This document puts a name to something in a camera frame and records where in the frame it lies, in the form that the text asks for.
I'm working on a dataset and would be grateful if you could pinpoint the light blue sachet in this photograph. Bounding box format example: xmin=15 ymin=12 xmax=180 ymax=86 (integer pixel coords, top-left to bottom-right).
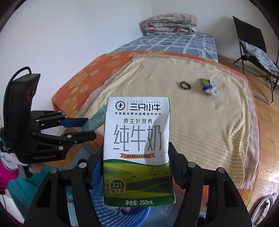
xmin=80 ymin=105 xmax=106 ymax=132

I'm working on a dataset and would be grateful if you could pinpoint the green white milk carton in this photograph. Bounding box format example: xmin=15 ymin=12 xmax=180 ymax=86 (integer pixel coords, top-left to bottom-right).
xmin=103 ymin=96 xmax=175 ymax=208

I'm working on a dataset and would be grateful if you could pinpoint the orange floral bed sheet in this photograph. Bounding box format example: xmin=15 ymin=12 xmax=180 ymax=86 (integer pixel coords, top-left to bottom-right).
xmin=52 ymin=51 xmax=260 ymax=204

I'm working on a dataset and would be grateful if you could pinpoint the white fan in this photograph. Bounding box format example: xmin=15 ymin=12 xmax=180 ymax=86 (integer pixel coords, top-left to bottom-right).
xmin=251 ymin=193 xmax=277 ymax=227

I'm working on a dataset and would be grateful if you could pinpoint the blue plastic perforated basket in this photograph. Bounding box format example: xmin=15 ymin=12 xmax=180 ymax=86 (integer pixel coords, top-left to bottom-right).
xmin=89 ymin=187 xmax=150 ymax=227

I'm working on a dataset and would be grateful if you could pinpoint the striped cream blanket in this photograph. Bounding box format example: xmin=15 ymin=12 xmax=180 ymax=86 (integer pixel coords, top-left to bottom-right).
xmin=78 ymin=54 xmax=260 ymax=190

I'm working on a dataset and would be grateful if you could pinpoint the blue green snack bag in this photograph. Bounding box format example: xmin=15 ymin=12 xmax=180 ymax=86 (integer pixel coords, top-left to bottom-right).
xmin=199 ymin=78 xmax=218 ymax=96

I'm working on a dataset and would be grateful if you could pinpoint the black folding chair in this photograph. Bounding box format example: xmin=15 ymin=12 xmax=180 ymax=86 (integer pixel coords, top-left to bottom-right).
xmin=233 ymin=17 xmax=278 ymax=105

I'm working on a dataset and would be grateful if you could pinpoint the blue plaid mattress sheet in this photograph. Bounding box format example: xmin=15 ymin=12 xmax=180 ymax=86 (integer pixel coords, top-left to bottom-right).
xmin=114 ymin=33 xmax=218 ymax=62

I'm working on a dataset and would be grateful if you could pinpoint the folded floral quilt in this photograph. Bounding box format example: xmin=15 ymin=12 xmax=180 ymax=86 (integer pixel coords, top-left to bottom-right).
xmin=141 ymin=13 xmax=197 ymax=35

